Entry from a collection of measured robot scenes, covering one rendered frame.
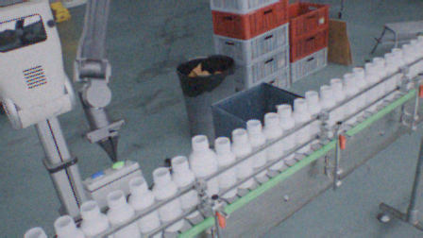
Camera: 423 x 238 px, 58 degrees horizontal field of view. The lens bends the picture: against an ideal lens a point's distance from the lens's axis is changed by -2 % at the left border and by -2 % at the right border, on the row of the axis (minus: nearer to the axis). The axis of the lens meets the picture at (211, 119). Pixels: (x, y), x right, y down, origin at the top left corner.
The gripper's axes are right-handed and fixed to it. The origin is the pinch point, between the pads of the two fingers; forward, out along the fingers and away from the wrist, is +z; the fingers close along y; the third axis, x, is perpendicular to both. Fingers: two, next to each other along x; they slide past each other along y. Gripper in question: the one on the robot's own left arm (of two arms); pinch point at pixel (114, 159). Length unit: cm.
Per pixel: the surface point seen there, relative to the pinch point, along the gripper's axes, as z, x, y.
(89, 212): 4.3, -18.2, -13.6
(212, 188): 13.6, -16.6, 16.1
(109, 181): 4.2, -3.2, -3.9
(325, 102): 7, -17, 61
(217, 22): -35, 188, 176
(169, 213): 14.0, -16.4, 3.2
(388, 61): 4, -18, 97
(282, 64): 20, 179, 228
